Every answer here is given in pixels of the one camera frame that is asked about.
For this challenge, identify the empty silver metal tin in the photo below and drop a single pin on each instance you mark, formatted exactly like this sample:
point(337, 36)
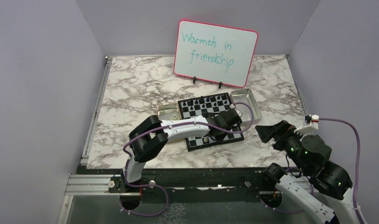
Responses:
point(246, 104)

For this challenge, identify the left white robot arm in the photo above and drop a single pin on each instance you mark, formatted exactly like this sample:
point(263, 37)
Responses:
point(149, 138)

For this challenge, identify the gold tin with white pieces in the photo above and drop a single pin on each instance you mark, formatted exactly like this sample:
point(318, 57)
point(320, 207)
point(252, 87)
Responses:
point(169, 112)

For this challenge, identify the aluminium frame rail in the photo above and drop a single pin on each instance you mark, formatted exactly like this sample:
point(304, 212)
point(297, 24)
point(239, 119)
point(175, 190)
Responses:
point(95, 183)

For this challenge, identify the black and white chessboard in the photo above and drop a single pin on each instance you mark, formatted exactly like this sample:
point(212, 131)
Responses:
point(215, 104)

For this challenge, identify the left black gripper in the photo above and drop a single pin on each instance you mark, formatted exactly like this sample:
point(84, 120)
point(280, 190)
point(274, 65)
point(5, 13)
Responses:
point(221, 137)

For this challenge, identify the white board with pink frame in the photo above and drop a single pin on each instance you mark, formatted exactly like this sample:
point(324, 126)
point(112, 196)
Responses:
point(214, 53)

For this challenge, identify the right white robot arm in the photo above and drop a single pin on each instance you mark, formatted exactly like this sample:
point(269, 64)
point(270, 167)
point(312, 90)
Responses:
point(333, 182)

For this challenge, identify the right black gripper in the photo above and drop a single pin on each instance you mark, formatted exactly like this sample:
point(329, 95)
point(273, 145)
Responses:
point(279, 130)

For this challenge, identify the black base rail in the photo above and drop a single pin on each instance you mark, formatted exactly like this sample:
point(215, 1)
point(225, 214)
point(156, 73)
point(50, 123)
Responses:
point(188, 185)

